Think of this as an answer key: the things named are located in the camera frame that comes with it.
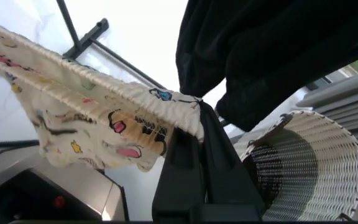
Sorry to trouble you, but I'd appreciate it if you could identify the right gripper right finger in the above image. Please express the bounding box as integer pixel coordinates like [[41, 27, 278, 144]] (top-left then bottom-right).
[[196, 101, 265, 222]]

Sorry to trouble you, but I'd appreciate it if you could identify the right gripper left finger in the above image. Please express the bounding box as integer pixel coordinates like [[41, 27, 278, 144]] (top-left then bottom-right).
[[152, 127, 206, 222]]

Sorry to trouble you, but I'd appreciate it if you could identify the cream printed garment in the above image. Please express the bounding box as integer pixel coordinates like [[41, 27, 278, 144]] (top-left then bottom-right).
[[0, 17, 205, 172]]

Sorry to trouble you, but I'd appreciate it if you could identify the black garment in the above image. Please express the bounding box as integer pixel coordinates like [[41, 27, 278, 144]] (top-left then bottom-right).
[[175, 0, 358, 133]]

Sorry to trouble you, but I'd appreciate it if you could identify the white laundry basket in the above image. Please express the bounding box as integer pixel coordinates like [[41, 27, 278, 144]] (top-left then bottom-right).
[[233, 110, 358, 222]]

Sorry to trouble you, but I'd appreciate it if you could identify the black cable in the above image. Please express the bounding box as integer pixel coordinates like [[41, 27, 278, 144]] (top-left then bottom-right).
[[0, 139, 40, 149]]

